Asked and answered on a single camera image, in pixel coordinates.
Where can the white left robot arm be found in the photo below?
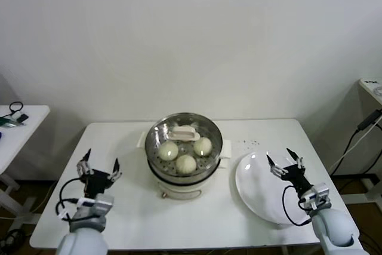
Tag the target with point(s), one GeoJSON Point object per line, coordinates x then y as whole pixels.
{"type": "Point", "coordinates": [80, 240]}

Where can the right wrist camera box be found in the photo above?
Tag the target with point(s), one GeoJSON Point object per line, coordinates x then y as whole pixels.
{"type": "Point", "coordinates": [319, 195]}

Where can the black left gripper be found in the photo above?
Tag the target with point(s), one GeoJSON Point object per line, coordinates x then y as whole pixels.
{"type": "Point", "coordinates": [95, 183]}

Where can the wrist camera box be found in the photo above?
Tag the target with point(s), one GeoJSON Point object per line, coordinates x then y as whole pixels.
{"type": "Point", "coordinates": [101, 199]}
{"type": "Point", "coordinates": [319, 195]}

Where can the white side table with label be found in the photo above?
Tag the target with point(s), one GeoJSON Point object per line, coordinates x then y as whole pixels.
{"type": "Point", "coordinates": [365, 87]}

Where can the white side table with laptop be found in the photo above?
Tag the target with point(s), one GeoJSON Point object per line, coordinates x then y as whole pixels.
{"type": "Point", "coordinates": [30, 123]}

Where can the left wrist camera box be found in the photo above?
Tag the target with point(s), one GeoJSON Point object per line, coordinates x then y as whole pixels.
{"type": "Point", "coordinates": [101, 199]}

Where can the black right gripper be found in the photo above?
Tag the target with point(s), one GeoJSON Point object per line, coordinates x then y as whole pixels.
{"type": "Point", "coordinates": [295, 177]}

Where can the small black device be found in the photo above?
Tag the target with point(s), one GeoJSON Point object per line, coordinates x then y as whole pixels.
{"type": "Point", "coordinates": [21, 118]}

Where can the white electric cooker base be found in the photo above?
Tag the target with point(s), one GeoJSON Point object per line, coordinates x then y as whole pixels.
{"type": "Point", "coordinates": [179, 190]}

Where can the white round plate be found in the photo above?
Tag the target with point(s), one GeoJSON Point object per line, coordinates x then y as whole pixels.
{"type": "Point", "coordinates": [253, 186]}

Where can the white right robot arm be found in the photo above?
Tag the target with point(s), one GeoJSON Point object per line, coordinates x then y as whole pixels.
{"type": "Point", "coordinates": [334, 228]}

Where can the stainless steel steamer basket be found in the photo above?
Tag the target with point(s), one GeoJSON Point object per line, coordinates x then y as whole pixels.
{"type": "Point", "coordinates": [220, 147]}

